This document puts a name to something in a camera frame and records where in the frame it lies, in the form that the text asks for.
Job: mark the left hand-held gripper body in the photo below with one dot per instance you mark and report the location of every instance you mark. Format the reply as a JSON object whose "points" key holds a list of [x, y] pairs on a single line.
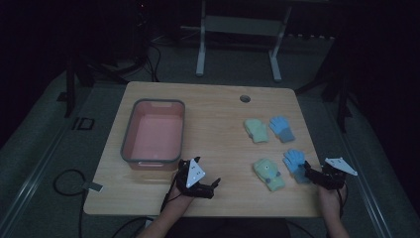
{"points": [[194, 173]]}

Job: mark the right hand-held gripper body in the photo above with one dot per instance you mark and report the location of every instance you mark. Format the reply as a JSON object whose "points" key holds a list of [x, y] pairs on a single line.
{"points": [[332, 178]]}

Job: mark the blue glove with grey cuff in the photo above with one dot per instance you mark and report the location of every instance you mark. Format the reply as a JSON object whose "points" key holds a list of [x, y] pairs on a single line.
{"points": [[280, 127], [294, 158]]}

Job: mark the pink bin with grey rim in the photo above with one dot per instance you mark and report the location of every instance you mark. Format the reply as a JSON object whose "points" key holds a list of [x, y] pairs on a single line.
{"points": [[155, 135]]}

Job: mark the person's right hand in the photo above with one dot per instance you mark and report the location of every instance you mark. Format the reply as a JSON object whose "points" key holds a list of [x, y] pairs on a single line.
{"points": [[330, 198]]}

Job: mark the person's left hand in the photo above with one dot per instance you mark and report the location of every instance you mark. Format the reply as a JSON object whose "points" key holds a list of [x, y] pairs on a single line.
{"points": [[181, 200]]}

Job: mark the green mitten with face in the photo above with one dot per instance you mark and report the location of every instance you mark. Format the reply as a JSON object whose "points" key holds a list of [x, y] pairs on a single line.
{"points": [[269, 175]]}

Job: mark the plain green mitten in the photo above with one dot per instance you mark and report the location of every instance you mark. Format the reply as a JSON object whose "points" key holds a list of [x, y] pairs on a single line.
{"points": [[257, 130]]}

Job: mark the black metal stand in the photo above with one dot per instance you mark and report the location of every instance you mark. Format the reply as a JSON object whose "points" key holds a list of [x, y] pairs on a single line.
{"points": [[70, 86], [340, 95]]}

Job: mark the white metal stand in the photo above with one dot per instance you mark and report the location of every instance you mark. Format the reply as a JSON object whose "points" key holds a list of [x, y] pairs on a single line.
{"points": [[242, 25]]}

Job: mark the black rectangular floor frame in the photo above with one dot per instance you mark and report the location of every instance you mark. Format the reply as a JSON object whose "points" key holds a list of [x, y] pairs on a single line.
{"points": [[83, 123]]}

